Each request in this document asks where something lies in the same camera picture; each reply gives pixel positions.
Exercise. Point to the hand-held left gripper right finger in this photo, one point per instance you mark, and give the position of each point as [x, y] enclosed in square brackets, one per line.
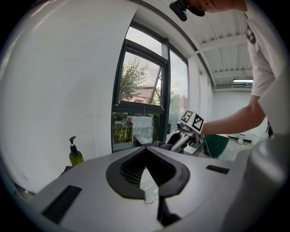
[208, 185]

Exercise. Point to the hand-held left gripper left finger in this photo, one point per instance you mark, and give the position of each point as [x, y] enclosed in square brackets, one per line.
[90, 181]

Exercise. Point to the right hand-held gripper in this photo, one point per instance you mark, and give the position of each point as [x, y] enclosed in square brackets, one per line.
[194, 121]

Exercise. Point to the dark grey cloth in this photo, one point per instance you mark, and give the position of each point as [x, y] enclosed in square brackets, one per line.
[160, 145]

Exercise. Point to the person's right forearm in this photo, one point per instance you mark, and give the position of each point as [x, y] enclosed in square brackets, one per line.
[233, 120]

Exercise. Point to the person's right hand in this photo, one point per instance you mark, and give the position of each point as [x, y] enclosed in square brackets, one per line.
[193, 141]

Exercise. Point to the green soap pump bottle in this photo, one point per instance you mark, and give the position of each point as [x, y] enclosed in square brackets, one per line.
[75, 156]

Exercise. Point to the white sink basin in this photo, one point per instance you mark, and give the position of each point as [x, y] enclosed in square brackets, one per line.
[147, 181]

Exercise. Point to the dark framed window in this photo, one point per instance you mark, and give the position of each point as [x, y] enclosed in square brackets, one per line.
[166, 90]

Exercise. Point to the white cup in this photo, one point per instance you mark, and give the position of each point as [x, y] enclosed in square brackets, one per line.
[241, 138]

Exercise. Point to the long ceiling light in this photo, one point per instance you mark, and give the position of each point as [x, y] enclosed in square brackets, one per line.
[242, 82]

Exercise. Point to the person's white shirt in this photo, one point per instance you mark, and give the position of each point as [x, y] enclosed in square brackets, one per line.
[265, 68]

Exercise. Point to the person's head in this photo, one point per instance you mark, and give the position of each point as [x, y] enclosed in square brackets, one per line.
[222, 5]

